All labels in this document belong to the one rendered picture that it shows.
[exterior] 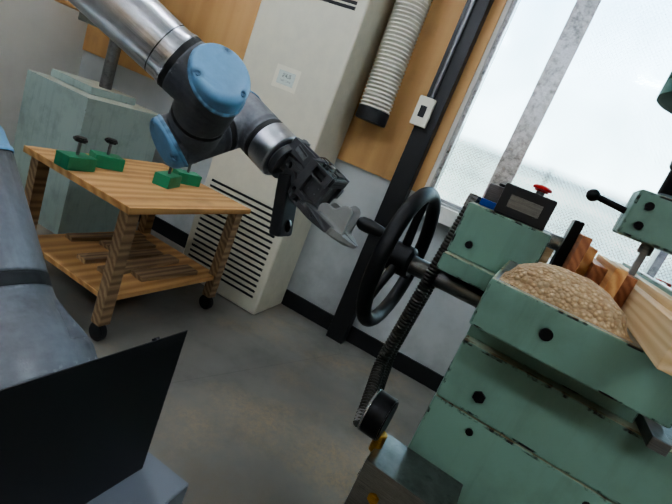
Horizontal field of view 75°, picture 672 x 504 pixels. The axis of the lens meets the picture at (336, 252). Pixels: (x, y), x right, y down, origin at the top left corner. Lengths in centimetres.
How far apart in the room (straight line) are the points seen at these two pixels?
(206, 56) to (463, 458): 64
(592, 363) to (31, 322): 53
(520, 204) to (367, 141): 158
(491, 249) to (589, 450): 31
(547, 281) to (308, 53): 177
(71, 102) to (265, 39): 97
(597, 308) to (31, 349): 53
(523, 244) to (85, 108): 210
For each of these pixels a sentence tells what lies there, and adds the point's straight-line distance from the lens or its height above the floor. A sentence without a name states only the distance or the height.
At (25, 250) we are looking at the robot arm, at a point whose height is 78.
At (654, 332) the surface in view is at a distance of 53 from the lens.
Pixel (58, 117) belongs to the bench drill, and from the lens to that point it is 259.
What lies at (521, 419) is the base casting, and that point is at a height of 74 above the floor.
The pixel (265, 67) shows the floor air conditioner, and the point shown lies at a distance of 223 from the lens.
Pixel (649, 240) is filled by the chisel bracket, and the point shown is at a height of 101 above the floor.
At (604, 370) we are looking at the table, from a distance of 54.
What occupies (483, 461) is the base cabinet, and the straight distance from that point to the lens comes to 66.
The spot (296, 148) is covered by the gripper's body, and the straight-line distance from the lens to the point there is 79.
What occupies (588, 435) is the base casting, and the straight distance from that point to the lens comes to 64.
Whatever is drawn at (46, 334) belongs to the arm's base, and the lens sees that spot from 46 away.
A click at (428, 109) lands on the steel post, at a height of 122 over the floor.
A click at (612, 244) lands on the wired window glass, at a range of 224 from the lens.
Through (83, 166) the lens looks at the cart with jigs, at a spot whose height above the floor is 55.
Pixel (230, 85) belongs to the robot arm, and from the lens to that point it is 67.
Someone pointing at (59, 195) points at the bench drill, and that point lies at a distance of 258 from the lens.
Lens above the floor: 98
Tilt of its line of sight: 14 degrees down
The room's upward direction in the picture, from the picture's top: 22 degrees clockwise
